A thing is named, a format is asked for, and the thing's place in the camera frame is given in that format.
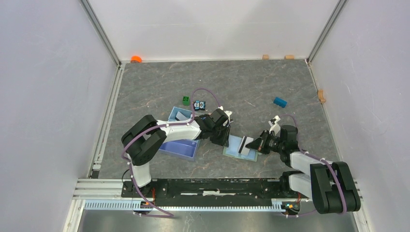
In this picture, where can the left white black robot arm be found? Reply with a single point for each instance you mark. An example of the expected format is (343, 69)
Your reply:
(143, 140)

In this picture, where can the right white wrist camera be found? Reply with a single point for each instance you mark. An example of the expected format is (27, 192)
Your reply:
(274, 125)

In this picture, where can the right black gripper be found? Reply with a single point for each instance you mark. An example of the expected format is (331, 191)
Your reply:
(259, 144)

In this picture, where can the blue toy brick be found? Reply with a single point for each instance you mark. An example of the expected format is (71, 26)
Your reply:
(280, 102)

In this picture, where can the stack of credit cards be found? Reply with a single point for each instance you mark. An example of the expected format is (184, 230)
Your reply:
(183, 117)

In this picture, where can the green toy cube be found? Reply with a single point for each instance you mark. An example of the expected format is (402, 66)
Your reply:
(186, 101)

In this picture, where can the curved wooden piece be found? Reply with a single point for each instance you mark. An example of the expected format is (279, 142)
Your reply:
(320, 94)

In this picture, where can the green card holder wallet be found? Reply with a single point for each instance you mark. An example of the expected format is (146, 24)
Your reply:
(237, 148)

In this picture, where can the black blue owl toy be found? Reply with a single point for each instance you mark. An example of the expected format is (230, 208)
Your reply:
(199, 105)

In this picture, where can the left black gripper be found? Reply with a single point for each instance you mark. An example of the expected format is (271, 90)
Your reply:
(224, 141)

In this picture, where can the thin card edge-on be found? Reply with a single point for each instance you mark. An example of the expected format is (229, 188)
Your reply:
(243, 150)

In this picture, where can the blue three-compartment organizer tray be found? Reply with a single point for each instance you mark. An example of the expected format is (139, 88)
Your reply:
(183, 149)

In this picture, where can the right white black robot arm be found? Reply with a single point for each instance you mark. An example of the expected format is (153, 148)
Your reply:
(329, 185)

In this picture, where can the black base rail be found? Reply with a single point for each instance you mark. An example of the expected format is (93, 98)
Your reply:
(217, 192)

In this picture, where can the orange round cap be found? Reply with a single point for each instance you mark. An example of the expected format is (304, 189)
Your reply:
(135, 59)

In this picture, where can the aluminium frame rail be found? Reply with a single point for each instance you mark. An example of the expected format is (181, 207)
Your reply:
(142, 206)

